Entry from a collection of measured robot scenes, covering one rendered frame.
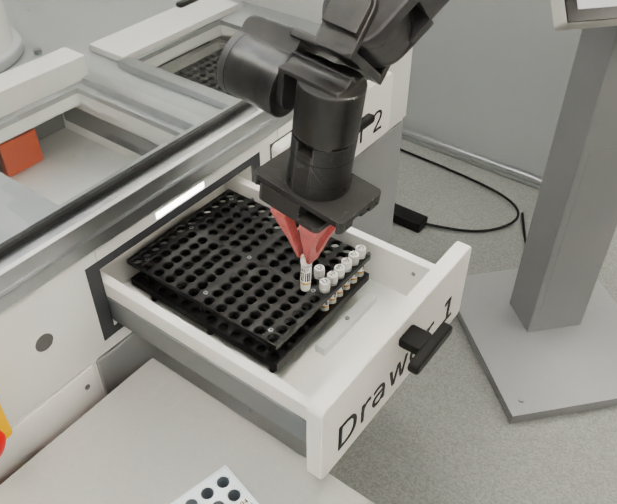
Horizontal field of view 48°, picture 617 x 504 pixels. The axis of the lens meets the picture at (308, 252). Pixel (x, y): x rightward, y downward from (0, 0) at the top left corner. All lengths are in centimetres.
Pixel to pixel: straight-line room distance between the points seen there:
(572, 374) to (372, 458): 57
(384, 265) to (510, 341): 113
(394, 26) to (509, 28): 187
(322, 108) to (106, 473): 47
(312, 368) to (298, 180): 25
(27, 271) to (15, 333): 7
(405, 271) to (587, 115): 85
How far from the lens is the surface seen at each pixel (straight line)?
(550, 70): 242
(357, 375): 65
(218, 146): 86
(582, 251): 184
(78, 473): 83
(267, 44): 60
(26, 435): 86
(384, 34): 56
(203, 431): 83
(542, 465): 178
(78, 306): 80
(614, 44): 153
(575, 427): 187
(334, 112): 56
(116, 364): 90
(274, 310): 75
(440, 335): 72
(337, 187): 61
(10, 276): 72
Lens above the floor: 143
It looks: 41 degrees down
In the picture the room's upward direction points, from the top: straight up
